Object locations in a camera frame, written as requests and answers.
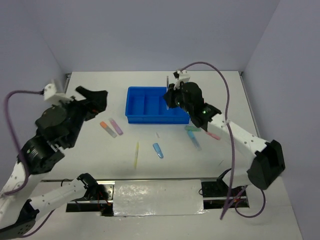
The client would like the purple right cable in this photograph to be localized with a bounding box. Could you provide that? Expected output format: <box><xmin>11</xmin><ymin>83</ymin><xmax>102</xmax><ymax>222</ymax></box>
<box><xmin>181</xmin><ymin>61</ymin><xmax>266</xmax><ymax>221</ymax></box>

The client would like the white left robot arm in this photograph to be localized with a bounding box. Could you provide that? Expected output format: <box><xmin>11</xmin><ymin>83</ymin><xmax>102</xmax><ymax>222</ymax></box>
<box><xmin>0</xmin><ymin>84</ymin><xmax>108</xmax><ymax>240</ymax></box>

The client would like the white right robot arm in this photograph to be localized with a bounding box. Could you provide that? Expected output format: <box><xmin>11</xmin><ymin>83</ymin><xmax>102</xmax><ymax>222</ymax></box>
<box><xmin>163</xmin><ymin>82</ymin><xmax>286</xmax><ymax>190</ymax></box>

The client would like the blue compartment tray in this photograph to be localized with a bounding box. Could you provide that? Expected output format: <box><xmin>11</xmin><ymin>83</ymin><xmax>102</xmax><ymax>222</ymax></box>
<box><xmin>125</xmin><ymin>86</ymin><xmax>190</xmax><ymax>125</ymax></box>

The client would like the purple highlighter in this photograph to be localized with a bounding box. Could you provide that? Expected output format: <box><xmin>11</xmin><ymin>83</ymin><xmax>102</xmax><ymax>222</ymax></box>
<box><xmin>108</xmin><ymin>118</ymin><xmax>123</xmax><ymax>136</ymax></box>

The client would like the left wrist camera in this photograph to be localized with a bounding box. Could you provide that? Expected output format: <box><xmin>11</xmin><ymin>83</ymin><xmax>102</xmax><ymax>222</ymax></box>
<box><xmin>43</xmin><ymin>79</ymin><xmax>67</xmax><ymax>105</ymax></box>

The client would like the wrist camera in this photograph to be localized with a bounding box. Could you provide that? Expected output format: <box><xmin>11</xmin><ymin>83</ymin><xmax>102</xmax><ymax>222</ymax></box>
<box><xmin>173</xmin><ymin>70</ymin><xmax>191</xmax><ymax>90</ymax></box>
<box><xmin>43</xmin><ymin>79</ymin><xmax>67</xmax><ymax>105</ymax></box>

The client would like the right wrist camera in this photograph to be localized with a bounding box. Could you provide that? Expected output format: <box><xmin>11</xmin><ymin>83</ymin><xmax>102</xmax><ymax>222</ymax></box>
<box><xmin>173</xmin><ymin>70</ymin><xmax>191</xmax><ymax>90</ymax></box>

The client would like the pink highlighter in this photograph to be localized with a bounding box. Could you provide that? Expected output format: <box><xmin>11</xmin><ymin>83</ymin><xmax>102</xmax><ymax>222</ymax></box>
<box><xmin>206</xmin><ymin>132</ymin><xmax>221</xmax><ymax>141</ymax></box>

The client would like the yellow pen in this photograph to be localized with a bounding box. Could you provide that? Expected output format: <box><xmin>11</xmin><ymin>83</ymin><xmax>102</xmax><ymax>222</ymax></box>
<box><xmin>133</xmin><ymin>142</ymin><xmax>139</xmax><ymax>169</ymax></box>

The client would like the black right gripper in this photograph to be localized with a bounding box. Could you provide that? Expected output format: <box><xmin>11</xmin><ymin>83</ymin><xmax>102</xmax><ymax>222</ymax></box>
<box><xmin>163</xmin><ymin>81</ymin><xmax>193</xmax><ymax>114</ymax></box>

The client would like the orange highlighter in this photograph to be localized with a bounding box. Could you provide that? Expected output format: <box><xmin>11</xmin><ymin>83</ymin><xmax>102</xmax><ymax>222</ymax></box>
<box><xmin>99</xmin><ymin>121</ymin><xmax>117</xmax><ymax>138</ymax></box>

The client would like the green highlighter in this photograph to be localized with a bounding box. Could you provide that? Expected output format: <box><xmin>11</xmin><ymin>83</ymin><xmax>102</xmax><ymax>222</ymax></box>
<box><xmin>184</xmin><ymin>125</ymin><xmax>202</xmax><ymax>132</ymax></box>

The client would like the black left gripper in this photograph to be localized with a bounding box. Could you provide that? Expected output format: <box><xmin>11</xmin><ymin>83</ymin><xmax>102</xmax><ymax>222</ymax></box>
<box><xmin>55</xmin><ymin>86</ymin><xmax>109</xmax><ymax>148</ymax></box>

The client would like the blue highlighter near centre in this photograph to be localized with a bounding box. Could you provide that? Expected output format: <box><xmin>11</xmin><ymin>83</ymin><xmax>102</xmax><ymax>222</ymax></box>
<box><xmin>152</xmin><ymin>143</ymin><xmax>164</xmax><ymax>159</ymax></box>

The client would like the light blue highlighter right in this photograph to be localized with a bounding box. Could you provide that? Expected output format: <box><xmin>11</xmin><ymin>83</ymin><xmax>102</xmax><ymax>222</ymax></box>
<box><xmin>187</xmin><ymin>130</ymin><xmax>202</xmax><ymax>151</ymax></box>

